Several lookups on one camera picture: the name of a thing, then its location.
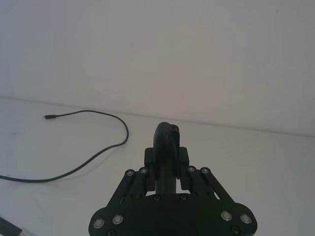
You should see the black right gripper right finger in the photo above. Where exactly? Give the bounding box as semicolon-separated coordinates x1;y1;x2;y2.
176;146;249;216

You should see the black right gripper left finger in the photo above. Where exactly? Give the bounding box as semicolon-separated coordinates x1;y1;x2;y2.
94;147;158;217

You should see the white table cloth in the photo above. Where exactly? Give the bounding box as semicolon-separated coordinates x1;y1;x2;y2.
0;95;315;236

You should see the dark strip with red mark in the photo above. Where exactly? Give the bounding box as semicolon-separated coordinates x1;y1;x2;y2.
0;213;29;236

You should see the thin black cable with plug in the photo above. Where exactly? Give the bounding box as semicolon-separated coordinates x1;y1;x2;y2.
0;110;130;184

